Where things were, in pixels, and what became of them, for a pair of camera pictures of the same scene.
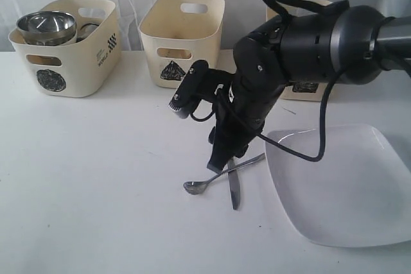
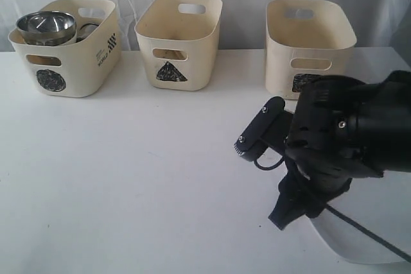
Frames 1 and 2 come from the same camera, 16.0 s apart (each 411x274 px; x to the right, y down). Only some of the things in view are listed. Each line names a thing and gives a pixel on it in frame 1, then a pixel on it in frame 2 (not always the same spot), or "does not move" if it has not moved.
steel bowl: (47, 28) does not move
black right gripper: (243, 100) → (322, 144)
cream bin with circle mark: (86, 68) does not move
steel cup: (86, 31) does not move
